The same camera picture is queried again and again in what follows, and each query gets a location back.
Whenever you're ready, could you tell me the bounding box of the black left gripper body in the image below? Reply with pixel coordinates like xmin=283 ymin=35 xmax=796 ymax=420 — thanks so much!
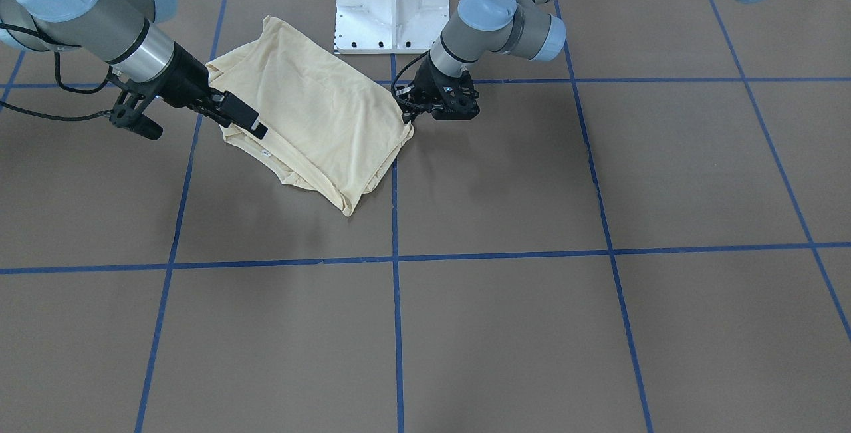
xmin=393 ymin=54 xmax=480 ymax=120

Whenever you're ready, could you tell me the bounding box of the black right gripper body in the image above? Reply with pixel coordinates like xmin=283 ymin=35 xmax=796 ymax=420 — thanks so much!
xmin=108 ymin=43 xmax=221 ymax=141

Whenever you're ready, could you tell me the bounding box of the pale yellow printed t-shirt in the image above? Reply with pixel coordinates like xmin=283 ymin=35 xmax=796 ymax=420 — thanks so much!
xmin=206 ymin=17 xmax=414 ymax=217

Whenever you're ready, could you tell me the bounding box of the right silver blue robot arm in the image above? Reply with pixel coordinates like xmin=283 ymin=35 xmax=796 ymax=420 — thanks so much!
xmin=2 ymin=0 xmax=267 ymax=141

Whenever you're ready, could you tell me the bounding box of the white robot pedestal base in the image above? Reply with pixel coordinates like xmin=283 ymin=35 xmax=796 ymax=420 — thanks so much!
xmin=334 ymin=0 xmax=450 ymax=55

